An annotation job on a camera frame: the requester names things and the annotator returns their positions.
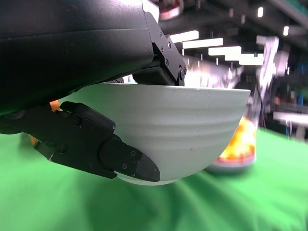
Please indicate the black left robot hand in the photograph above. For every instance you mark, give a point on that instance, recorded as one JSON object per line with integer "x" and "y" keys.
{"x": 60, "y": 48}

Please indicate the grey-green bowl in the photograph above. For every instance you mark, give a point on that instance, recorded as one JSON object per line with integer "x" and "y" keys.
{"x": 180, "y": 125}

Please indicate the oval orange striped bread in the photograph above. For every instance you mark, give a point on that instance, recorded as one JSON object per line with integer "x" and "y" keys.
{"x": 244, "y": 134}

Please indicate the pale lavender plate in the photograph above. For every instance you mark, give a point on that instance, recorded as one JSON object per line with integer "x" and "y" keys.
{"x": 228, "y": 168}

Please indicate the green tablecloth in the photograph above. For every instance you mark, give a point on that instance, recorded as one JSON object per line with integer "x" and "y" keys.
{"x": 216, "y": 204}

